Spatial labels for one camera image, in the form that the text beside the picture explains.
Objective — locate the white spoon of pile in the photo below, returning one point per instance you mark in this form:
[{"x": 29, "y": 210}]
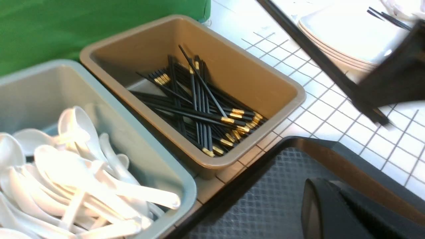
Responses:
[
  {"x": 69, "y": 169},
  {"x": 91, "y": 145}
]

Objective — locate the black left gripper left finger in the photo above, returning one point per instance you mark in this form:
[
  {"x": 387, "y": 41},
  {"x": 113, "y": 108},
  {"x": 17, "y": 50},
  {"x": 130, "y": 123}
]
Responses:
[{"x": 335, "y": 210}]

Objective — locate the white spoon front of pile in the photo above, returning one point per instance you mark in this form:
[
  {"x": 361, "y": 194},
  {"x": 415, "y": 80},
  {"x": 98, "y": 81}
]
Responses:
[{"x": 69, "y": 169}]

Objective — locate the checkered white tablecloth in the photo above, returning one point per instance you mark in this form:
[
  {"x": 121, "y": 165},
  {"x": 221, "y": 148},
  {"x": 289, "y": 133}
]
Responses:
[{"x": 327, "y": 113}]

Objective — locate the black chopsticks pile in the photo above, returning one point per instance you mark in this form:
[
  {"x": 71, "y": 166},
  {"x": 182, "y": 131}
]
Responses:
[{"x": 208, "y": 117}]

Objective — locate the brown plastic bin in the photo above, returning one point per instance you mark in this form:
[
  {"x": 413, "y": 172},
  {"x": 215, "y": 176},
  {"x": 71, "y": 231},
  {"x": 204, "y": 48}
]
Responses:
[{"x": 117, "y": 60}]

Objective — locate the teal plastic bin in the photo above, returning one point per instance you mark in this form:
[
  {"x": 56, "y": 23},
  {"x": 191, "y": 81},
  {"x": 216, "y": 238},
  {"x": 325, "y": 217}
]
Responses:
[{"x": 36, "y": 96}]

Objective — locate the black serving tray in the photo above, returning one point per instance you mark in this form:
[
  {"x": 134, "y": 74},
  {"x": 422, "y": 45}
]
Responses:
[{"x": 265, "y": 200}]

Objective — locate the white spoon right of pile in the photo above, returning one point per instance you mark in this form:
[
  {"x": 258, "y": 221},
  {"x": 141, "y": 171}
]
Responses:
[{"x": 91, "y": 145}]

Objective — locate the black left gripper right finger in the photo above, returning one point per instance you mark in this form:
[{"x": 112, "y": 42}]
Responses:
[{"x": 401, "y": 76}]

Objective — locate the stack of plates far right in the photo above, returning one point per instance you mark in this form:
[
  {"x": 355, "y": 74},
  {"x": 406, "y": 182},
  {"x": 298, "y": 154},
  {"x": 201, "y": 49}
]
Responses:
[{"x": 354, "y": 34}]

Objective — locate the green cloth backdrop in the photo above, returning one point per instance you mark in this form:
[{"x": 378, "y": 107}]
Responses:
[{"x": 36, "y": 31}]

